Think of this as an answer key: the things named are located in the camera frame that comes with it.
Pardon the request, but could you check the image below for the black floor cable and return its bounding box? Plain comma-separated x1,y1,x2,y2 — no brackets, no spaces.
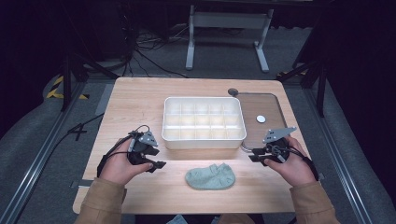
46,113,106,163

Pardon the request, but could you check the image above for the black tripod stand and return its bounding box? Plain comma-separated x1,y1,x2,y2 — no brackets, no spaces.
276,58,329,119
60,51,120,113

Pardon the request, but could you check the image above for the person's left hand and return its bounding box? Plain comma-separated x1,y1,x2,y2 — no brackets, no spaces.
99,138,154,187

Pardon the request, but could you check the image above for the clear plastic box lid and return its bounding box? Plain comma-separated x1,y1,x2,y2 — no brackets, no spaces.
234,91,290,154

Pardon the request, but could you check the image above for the person's leg in jeans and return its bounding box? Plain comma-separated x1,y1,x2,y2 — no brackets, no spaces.
165,213,190,224

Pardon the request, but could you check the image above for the grey metal stand frame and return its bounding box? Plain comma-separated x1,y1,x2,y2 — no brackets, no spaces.
185,4,276,74

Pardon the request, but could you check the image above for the person's right hand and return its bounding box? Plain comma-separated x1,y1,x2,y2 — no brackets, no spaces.
263,135,318,188

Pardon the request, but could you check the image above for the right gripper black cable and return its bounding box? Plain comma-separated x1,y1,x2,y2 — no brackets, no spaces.
266,142,319,182

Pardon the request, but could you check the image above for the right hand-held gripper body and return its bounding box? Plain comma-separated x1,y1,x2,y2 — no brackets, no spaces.
262,126,298,163

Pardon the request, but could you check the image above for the aluminium floor rail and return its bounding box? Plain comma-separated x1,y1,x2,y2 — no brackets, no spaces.
0,81,87,224
303,88,374,224

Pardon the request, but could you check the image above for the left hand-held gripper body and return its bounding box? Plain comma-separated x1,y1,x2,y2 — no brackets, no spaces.
127,130,160,166

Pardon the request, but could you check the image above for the grey tape piece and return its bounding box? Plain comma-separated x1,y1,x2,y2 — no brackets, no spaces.
70,178,95,189

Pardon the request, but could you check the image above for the bundle of black floor cables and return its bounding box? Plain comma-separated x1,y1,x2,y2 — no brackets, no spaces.
120,17,191,79

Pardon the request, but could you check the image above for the white compartment storage box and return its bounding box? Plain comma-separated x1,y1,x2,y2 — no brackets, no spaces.
161,95,248,150

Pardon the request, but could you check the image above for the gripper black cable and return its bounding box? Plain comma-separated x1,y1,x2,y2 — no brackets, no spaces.
96,124,151,179
266,142,319,182

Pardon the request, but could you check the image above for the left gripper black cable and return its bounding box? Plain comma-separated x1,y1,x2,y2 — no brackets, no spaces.
96,124,151,179

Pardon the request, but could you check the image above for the grey-green sock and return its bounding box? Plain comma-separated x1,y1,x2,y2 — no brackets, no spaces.
184,161,237,191

